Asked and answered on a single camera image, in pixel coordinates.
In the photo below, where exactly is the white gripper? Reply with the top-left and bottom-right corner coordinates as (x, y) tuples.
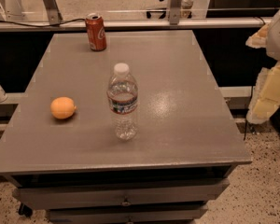
(245, 9), (280, 124)

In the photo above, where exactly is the clear plastic water bottle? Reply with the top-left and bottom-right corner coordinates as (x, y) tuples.
(106, 63), (138, 140)

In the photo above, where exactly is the red soda can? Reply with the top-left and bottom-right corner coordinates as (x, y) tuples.
(85, 13), (106, 51)

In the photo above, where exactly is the orange lemon fruit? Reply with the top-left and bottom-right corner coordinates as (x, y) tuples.
(50, 97), (77, 119)

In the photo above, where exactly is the black cable on rail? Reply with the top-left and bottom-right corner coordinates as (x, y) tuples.
(0, 18), (86, 28)

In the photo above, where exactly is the metal frame rail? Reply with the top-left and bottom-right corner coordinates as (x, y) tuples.
(0, 0), (280, 33)

